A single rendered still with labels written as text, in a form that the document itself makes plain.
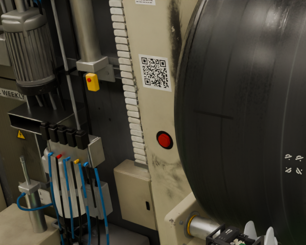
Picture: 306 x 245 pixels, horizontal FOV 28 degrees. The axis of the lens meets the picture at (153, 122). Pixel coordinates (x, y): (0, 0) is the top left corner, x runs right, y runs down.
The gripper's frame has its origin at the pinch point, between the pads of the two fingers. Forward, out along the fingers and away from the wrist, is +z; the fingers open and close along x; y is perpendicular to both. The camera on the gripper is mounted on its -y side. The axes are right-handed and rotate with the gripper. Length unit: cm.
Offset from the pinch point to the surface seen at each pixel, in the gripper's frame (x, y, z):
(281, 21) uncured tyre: -0.8, 37.2, 1.1
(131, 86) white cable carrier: 42.9, 16.1, 17.9
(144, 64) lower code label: 37.3, 22.4, 15.9
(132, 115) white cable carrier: 44.0, 8.9, 18.8
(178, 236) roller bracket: 25.8, -12.0, 9.8
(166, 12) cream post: 29.9, 34.0, 14.5
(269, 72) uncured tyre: -1.0, 30.4, -2.8
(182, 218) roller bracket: 25.8, -8.6, 11.6
